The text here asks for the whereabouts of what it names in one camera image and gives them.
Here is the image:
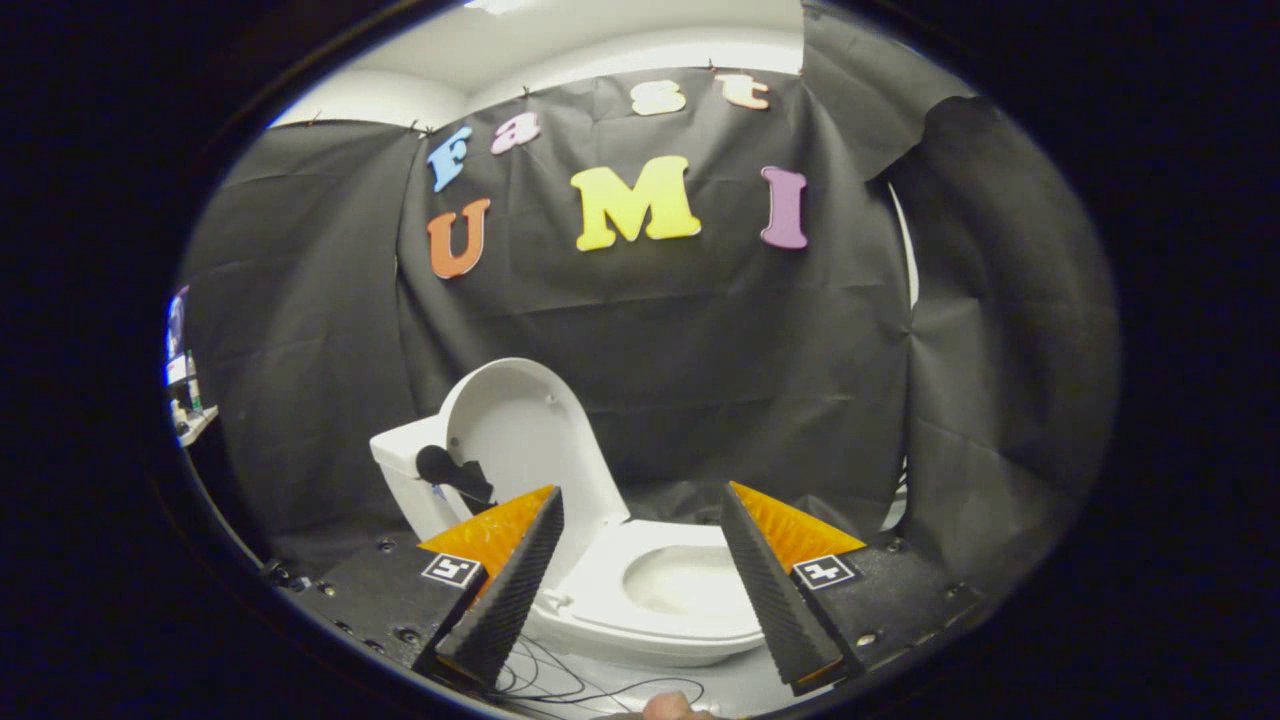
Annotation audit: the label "black backdrop cloth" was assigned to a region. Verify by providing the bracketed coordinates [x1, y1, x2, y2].
[180, 5, 1121, 601]

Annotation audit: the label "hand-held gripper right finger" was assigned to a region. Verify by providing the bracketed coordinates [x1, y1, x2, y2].
[720, 481, 986, 696]

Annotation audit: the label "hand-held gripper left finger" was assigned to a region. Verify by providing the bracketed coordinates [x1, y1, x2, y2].
[290, 486, 566, 691]

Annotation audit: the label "white toilet tank cover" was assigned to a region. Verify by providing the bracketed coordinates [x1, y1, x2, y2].
[370, 415, 451, 483]

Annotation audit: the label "white toilet bowl and tank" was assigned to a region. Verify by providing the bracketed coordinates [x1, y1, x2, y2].
[370, 415, 766, 669]

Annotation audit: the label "blurry cluttered items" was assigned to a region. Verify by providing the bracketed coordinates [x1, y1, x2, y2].
[165, 288, 219, 448]

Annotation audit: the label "white toilet seat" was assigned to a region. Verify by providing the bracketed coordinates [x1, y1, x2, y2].
[535, 520, 766, 661]

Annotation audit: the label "black cable bundle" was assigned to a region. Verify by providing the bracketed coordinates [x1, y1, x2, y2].
[490, 635, 707, 707]

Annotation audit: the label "white toilet lid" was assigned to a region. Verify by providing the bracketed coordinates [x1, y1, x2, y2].
[438, 358, 631, 593]

